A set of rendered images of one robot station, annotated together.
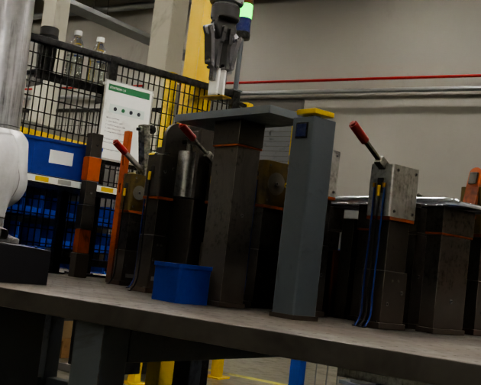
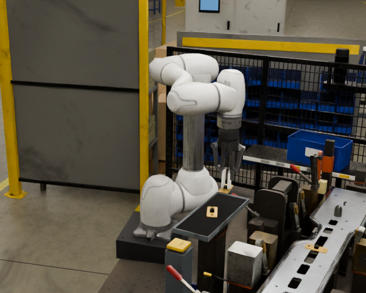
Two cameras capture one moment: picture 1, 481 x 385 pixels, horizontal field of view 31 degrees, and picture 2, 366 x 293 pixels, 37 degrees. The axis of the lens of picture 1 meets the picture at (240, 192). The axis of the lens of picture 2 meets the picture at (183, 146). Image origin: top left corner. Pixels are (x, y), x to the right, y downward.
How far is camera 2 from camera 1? 2.41 m
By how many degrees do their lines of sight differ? 71
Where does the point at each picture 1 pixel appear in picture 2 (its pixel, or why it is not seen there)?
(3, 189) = (154, 214)
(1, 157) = (150, 200)
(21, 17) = not seen: hidden behind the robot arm
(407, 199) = not seen: outside the picture
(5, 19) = not seen: hidden behind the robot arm
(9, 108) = (187, 160)
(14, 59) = (187, 134)
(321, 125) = (169, 257)
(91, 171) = (324, 165)
